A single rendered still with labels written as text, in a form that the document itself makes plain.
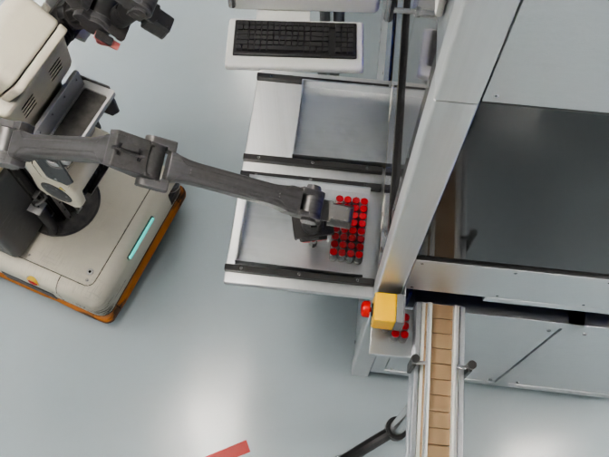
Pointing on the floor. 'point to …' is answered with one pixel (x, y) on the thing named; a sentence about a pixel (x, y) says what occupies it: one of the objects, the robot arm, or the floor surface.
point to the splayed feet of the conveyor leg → (374, 442)
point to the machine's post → (439, 140)
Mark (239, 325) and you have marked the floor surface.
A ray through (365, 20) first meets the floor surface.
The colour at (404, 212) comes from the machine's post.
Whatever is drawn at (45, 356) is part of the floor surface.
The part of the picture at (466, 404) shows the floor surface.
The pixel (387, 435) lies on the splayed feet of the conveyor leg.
